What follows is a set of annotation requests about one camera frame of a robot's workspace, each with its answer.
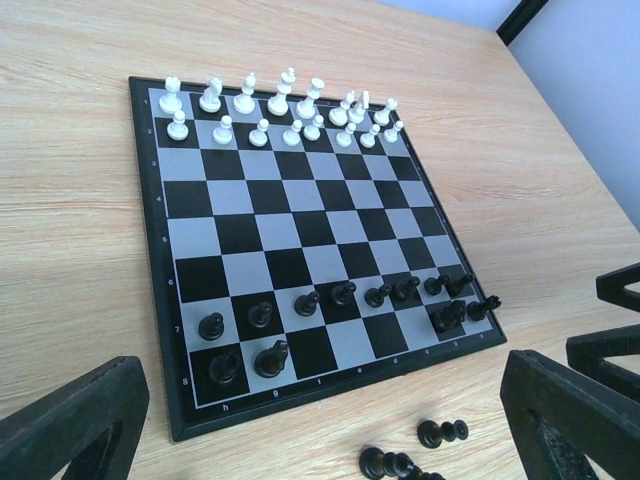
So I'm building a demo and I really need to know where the black rook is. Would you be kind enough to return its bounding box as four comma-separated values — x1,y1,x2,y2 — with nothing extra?
208,352,241,385

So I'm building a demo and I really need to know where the black cage frame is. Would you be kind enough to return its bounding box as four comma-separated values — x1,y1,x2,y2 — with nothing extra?
496,0,548,46

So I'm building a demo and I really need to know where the black white chess board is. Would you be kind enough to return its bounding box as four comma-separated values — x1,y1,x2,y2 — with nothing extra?
129,77,506,441

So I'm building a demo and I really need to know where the white chess piece back row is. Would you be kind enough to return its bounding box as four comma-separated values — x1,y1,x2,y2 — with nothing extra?
199,77,223,113
347,90,369,124
328,90,355,127
233,72,257,115
373,98,398,126
296,77,325,119
159,76,182,115
267,67,296,116

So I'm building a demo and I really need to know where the black chess piece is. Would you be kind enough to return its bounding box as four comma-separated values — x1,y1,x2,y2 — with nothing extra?
364,284,392,308
330,281,357,307
423,274,449,296
294,290,320,317

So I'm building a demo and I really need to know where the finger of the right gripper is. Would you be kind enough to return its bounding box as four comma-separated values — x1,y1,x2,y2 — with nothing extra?
566,325,639,395
596,263,640,306

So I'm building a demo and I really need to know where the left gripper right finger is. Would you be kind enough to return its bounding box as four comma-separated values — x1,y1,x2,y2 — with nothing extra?
500,350,639,479

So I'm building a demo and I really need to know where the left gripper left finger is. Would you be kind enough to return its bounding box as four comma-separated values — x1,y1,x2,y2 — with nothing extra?
1,356,150,479

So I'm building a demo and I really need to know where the white pawn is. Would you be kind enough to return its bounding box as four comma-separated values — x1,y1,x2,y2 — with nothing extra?
303,114,324,142
359,124,380,149
383,120,404,144
166,110,189,141
212,115,233,145
336,122,356,148
282,119,303,147
248,118,270,148

